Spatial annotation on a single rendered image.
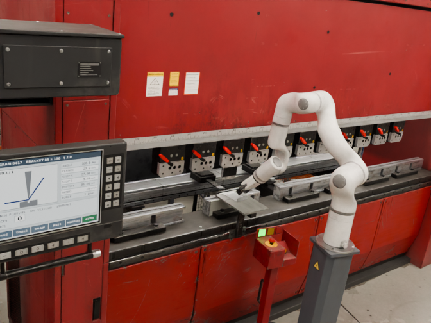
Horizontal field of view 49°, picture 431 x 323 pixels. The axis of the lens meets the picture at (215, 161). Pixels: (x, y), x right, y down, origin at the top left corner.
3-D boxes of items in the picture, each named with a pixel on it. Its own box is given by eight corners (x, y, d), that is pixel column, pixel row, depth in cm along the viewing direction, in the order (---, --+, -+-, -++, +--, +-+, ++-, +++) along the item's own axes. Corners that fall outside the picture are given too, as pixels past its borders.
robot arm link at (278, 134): (288, 117, 254) (275, 168, 266) (269, 119, 243) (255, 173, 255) (301, 123, 248) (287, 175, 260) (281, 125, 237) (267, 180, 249)
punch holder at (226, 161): (220, 168, 268) (224, 140, 262) (211, 163, 274) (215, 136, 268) (241, 165, 276) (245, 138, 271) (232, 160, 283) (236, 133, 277)
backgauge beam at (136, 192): (88, 215, 260) (89, 198, 256) (79, 205, 270) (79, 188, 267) (356, 165, 395) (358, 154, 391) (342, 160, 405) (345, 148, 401)
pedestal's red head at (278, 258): (267, 270, 270) (272, 241, 264) (252, 255, 283) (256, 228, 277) (295, 264, 280) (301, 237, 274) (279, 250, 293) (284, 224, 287)
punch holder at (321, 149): (317, 154, 314) (322, 129, 309) (308, 149, 321) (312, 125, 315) (332, 151, 323) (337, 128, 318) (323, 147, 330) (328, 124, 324)
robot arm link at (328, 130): (340, 194, 224) (354, 186, 236) (362, 185, 216) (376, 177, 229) (295, 99, 230) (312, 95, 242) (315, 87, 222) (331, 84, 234)
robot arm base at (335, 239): (362, 251, 233) (371, 217, 227) (330, 256, 225) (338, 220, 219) (338, 232, 249) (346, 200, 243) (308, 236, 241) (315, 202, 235)
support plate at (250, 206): (244, 215, 257) (244, 213, 257) (215, 196, 276) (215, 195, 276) (269, 209, 268) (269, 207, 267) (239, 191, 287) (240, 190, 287)
